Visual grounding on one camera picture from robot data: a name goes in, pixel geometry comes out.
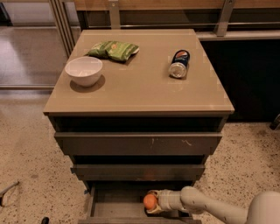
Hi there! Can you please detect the top grey drawer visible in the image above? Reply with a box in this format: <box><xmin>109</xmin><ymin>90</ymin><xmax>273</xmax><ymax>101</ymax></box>
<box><xmin>54</xmin><ymin>132</ymin><xmax>222</xmax><ymax>156</ymax></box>

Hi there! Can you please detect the bottom grey open drawer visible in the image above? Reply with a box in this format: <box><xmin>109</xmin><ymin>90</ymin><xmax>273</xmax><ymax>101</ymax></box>
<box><xmin>78</xmin><ymin>181</ymin><xmax>202</xmax><ymax>224</ymax></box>

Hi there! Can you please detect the white bowl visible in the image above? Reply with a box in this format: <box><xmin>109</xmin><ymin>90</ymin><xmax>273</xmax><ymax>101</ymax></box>
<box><xmin>65</xmin><ymin>56</ymin><xmax>102</xmax><ymax>87</ymax></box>

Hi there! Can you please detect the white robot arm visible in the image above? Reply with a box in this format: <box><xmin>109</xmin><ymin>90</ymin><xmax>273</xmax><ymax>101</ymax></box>
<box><xmin>143</xmin><ymin>186</ymin><xmax>280</xmax><ymax>224</ymax></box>

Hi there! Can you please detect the dark object at right edge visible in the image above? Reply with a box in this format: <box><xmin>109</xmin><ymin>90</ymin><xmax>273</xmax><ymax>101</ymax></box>
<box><xmin>269</xmin><ymin>114</ymin><xmax>280</xmax><ymax>130</ymax></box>

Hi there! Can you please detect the grey drawer cabinet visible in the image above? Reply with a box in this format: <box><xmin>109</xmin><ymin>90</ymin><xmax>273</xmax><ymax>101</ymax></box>
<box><xmin>43</xmin><ymin>28</ymin><xmax>235</xmax><ymax>224</ymax></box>

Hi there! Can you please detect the green chip bag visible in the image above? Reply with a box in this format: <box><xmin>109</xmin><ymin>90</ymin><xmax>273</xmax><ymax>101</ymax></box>
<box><xmin>87</xmin><ymin>41</ymin><xmax>139</xmax><ymax>62</ymax></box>

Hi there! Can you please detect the orange fruit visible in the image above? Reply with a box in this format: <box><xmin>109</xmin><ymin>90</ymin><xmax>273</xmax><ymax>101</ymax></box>
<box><xmin>143</xmin><ymin>193</ymin><xmax>158</xmax><ymax>210</ymax></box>

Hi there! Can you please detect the blue pepsi can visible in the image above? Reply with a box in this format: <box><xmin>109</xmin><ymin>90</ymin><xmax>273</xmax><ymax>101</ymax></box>
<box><xmin>169</xmin><ymin>50</ymin><xmax>190</xmax><ymax>79</ymax></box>

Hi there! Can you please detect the metal rod on floor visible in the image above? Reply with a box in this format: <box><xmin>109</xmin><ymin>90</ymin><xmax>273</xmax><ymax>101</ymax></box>
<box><xmin>0</xmin><ymin>181</ymin><xmax>20</xmax><ymax>207</ymax></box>

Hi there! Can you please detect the middle grey drawer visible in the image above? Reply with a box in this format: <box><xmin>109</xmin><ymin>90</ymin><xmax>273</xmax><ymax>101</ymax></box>
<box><xmin>71</xmin><ymin>164</ymin><xmax>205</xmax><ymax>181</ymax></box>

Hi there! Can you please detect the black object on floor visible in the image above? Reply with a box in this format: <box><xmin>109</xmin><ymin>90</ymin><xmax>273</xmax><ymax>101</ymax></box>
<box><xmin>41</xmin><ymin>217</ymin><xmax>49</xmax><ymax>224</ymax></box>

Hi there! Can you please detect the wooden metal railing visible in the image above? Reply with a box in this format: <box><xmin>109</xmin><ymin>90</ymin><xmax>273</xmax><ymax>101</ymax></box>
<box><xmin>46</xmin><ymin>0</ymin><xmax>280</xmax><ymax>53</ymax></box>

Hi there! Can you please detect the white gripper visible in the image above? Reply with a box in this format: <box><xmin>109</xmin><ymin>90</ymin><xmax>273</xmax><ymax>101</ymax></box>
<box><xmin>145</xmin><ymin>190</ymin><xmax>184</xmax><ymax>214</ymax></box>

